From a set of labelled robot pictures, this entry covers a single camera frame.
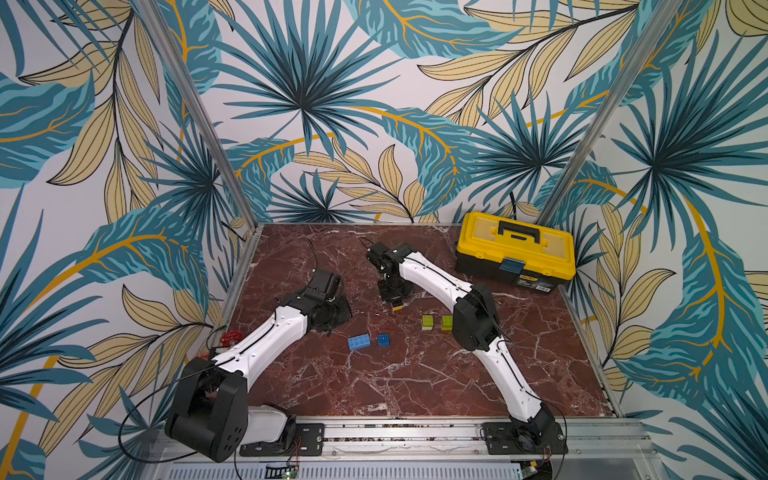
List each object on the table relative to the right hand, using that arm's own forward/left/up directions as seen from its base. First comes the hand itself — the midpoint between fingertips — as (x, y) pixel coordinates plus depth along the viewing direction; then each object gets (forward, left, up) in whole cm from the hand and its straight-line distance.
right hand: (394, 298), depth 97 cm
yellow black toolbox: (+5, -42, +13) cm, 45 cm away
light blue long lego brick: (-14, +11, 0) cm, 18 cm away
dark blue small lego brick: (-14, +4, -1) cm, 14 cm away
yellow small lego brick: (-3, -1, -1) cm, 3 cm away
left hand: (-10, +14, +7) cm, 19 cm away
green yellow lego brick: (-10, -10, +1) cm, 14 cm away
